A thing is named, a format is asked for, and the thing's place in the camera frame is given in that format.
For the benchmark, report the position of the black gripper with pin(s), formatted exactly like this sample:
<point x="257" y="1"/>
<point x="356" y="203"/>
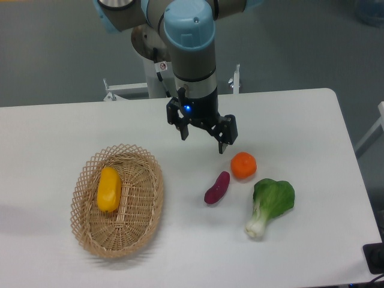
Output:
<point x="202" y="112"/>

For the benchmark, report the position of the yellow mango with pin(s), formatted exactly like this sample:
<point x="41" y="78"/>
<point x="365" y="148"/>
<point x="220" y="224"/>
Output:
<point x="109" y="190"/>

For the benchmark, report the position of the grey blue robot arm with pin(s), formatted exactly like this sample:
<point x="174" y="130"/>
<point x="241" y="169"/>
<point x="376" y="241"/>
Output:
<point x="187" y="29"/>

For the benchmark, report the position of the woven wicker basket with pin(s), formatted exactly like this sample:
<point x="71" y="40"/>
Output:
<point x="132" y="225"/>

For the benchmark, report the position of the orange tangerine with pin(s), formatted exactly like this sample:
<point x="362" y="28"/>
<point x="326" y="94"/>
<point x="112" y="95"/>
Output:
<point x="243" y="165"/>

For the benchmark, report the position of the purple sweet potato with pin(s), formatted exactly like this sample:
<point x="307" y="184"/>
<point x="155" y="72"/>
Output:
<point x="218" y="190"/>

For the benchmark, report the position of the green bok choy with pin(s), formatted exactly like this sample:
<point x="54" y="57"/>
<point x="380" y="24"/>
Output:
<point x="271" y="199"/>

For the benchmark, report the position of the black box at table edge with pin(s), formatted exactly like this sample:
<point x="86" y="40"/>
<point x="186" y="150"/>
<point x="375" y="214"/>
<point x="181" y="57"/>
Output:
<point x="374" y="257"/>

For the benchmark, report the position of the white frame at right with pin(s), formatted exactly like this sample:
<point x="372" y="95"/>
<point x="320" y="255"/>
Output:
<point x="372" y="134"/>

